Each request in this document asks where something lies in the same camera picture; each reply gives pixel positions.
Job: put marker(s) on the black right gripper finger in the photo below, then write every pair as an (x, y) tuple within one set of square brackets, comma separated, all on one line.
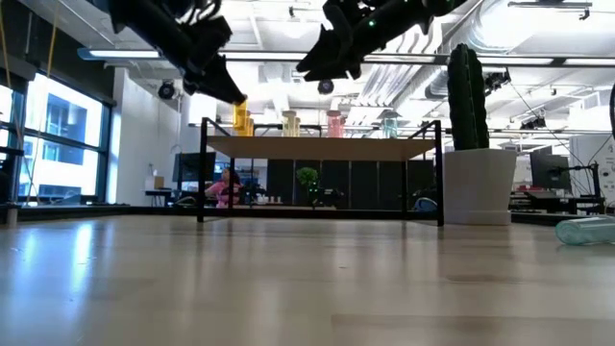
[(336, 69), (322, 50)]

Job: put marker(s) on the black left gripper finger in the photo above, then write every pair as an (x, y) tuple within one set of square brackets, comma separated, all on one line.
[(221, 81)]

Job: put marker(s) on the pink medicine bottle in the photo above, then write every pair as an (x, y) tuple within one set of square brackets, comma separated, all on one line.
[(333, 125), (342, 127)]

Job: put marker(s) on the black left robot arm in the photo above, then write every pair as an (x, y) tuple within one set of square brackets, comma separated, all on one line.
[(144, 24)]

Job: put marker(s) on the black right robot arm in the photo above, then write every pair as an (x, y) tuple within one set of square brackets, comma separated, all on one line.
[(418, 14)]

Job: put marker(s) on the wooden shelf with black legs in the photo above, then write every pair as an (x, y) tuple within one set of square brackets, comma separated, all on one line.
[(312, 148)]

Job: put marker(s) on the black ceiling spotlight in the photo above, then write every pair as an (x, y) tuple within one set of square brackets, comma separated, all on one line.
[(166, 90), (326, 86)]

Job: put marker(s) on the long ceiling light bar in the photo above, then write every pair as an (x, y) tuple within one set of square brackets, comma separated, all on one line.
[(125, 54)]

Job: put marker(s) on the black monitor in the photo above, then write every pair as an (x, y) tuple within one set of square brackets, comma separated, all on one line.
[(192, 167), (550, 170)]

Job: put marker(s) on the person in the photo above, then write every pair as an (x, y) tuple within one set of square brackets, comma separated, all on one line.
[(223, 190)]

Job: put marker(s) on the green potted plant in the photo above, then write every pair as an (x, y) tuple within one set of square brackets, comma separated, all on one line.
[(307, 178)]

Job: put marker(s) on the small cardboard box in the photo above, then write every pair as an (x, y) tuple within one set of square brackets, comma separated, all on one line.
[(158, 182)]

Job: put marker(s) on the green cactus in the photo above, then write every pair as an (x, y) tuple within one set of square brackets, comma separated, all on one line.
[(463, 96)]

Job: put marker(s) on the white plant pot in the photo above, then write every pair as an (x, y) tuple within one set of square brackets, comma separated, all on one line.
[(478, 187)]

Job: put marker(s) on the black desk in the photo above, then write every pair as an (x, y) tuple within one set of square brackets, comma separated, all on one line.
[(567, 204)]

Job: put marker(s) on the silver ventilation duct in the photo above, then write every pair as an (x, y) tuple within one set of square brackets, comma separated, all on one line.
[(495, 24)]

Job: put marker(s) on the black ceiling camera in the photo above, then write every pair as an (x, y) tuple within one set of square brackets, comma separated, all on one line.
[(497, 79)]

